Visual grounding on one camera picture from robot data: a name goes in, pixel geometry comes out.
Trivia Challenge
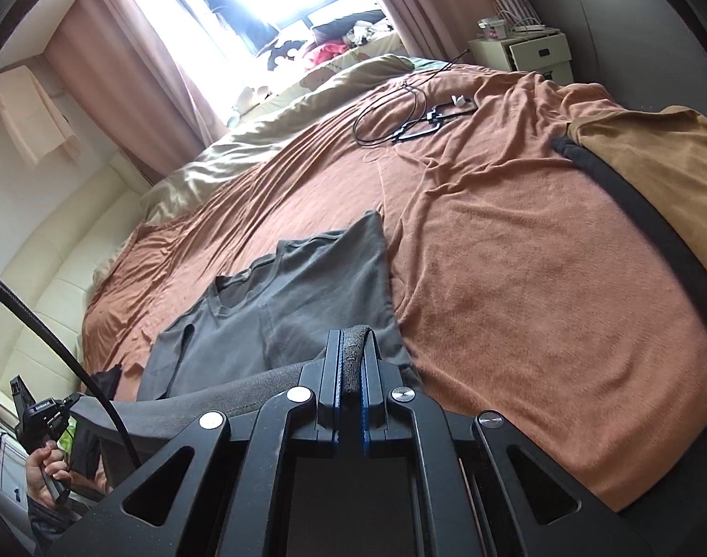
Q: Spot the person's leg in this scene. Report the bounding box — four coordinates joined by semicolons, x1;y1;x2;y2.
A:
26;499;105;557

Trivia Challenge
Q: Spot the pile of clothes by window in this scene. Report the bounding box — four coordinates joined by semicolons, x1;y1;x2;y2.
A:
255;8;401;71

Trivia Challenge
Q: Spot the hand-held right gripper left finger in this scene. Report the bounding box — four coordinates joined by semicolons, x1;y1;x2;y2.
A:
43;330;344;557

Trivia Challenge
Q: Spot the black garment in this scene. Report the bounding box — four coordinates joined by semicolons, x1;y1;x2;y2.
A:
90;364;123;402

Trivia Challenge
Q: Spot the black phone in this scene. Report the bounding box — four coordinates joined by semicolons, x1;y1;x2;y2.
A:
391;98;481;144

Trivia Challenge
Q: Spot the orange blanket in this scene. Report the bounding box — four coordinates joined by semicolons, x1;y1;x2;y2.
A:
78;58;707;514

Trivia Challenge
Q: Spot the striped paper bag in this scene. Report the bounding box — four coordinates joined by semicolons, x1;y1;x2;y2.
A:
476;0;541;30

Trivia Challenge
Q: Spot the pink curtain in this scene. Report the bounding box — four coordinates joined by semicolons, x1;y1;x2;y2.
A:
353;0;485;67
43;0;232;187

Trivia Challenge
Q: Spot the peach towel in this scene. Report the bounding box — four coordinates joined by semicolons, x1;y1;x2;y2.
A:
0;65;81;170

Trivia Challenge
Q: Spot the beige duvet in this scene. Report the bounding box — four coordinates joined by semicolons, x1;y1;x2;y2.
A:
95;35;418;288

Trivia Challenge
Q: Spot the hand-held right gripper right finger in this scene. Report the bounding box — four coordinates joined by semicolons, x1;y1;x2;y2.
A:
359;330;638;557

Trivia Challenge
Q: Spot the mustard cloth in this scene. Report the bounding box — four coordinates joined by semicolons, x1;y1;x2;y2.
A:
568;103;707;288

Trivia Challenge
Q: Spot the person's left hand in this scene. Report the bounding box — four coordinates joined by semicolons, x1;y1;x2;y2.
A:
26;440;71;508

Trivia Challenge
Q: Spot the grey wardrobe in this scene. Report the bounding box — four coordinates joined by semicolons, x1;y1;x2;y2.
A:
539;0;707;123

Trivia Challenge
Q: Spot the grey t-shirt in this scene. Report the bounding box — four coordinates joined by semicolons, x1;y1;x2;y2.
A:
75;209;424;477

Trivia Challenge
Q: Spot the white nightstand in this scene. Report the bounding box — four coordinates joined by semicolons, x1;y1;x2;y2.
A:
468;28;575;83

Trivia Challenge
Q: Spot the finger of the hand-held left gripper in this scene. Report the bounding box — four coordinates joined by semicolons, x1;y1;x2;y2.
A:
55;393;96;419

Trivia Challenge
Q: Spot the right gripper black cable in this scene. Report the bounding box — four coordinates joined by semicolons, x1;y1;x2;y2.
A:
0;267;142;471

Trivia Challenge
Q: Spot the cream padded headboard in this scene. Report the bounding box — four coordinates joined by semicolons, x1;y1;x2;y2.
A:
0;159;157;395

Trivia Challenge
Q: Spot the thin black looped cable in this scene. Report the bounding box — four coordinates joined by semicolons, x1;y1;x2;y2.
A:
353;49;476;147

